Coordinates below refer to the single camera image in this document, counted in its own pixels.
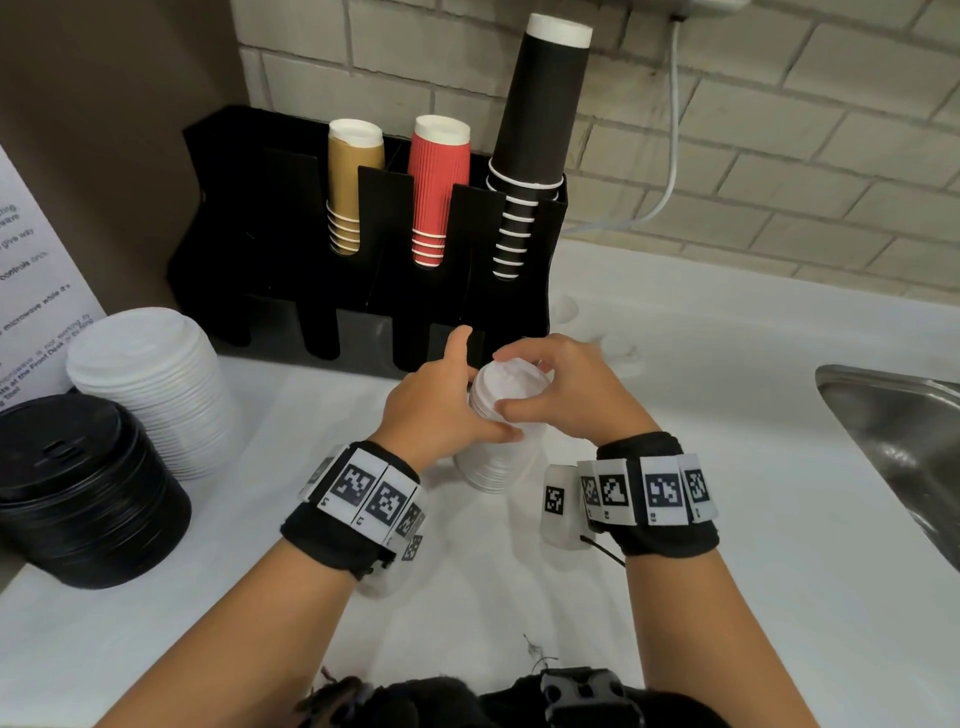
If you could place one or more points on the person's left hand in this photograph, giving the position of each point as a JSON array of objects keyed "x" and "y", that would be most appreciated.
[{"x": 427, "y": 412}]

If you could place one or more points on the person's right hand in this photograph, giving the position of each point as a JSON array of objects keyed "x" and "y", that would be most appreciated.
[{"x": 592, "y": 405}]

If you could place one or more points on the stack of white lids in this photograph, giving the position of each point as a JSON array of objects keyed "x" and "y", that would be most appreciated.
[
  {"x": 487, "y": 469},
  {"x": 135, "y": 352}
]

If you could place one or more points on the black cup and lid organizer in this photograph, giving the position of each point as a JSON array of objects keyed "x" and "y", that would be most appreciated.
[{"x": 247, "y": 240}]

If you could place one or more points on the stack of black lids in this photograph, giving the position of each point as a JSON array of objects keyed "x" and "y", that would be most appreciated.
[{"x": 82, "y": 480}]

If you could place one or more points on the person's right forearm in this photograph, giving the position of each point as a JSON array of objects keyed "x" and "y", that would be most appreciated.
[{"x": 705, "y": 645}]

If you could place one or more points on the person's left forearm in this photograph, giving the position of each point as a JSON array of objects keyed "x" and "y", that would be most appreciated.
[{"x": 240, "y": 645}]

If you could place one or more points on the right marker wristband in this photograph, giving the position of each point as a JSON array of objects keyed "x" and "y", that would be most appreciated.
[{"x": 652, "y": 487}]

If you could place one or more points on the marker wristband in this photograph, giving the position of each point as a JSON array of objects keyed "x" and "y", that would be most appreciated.
[
  {"x": 352, "y": 495},
  {"x": 652, "y": 487}
]

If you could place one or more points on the left marker wristband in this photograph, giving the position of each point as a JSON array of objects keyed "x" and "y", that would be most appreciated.
[{"x": 352, "y": 495}]

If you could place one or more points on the stack of red paper cups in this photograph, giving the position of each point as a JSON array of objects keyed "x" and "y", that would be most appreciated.
[{"x": 439, "y": 180}]

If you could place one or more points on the stack of gold paper cups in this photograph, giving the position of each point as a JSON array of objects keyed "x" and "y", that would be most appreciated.
[{"x": 356, "y": 172}]

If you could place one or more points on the stack of black paper cups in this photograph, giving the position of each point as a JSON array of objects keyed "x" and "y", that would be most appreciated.
[{"x": 536, "y": 97}]

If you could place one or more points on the steel sink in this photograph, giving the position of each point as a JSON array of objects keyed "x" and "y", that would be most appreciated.
[{"x": 907, "y": 435}]

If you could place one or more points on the microwave safety poster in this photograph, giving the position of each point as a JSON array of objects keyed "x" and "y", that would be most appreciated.
[{"x": 37, "y": 300}]

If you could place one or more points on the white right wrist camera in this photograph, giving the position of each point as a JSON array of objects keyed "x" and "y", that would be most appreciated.
[{"x": 555, "y": 532}]

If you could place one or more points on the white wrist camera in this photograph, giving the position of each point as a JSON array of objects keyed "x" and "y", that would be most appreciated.
[
  {"x": 386, "y": 585},
  {"x": 555, "y": 532}
]

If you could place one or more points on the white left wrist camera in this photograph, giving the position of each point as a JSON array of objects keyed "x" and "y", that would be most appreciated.
[{"x": 386, "y": 585}]

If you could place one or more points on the black chest camera mount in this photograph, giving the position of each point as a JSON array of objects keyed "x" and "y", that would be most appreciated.
[{"x": 577, "y": 694}]

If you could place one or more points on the steel wall dispenser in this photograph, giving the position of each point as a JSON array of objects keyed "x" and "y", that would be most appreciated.
[{"x": 705, "y": 7}]

